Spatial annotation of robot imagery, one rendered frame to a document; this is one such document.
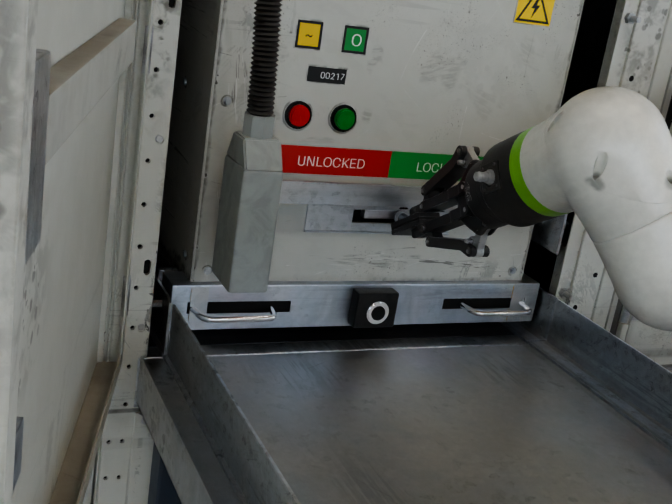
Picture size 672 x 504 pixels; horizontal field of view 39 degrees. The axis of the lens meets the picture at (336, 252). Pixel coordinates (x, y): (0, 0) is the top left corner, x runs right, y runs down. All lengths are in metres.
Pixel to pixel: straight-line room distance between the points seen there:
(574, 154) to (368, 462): 0.38
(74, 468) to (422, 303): 0.56
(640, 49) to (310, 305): 0.55
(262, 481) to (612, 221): 0.38
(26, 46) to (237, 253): 0.66
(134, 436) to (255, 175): 0.37
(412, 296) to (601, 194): 0.49
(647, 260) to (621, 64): 0.51
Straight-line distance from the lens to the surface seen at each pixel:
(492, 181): 0.96
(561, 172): 0.87
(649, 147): 0.86
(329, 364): 1.19
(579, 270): 1.38
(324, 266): 1.22
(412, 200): 1.20
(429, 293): 1.30
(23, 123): 0.43
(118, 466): 1.22
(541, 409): 1.19
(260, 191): 1.04
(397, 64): 1.19
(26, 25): 0.42
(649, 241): 0.86
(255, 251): 1.06
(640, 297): 0.88
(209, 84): 1.12
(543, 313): 1.40
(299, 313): 1.22
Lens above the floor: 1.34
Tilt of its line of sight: 18 degrees down
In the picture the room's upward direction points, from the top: 9 degrees clockwise
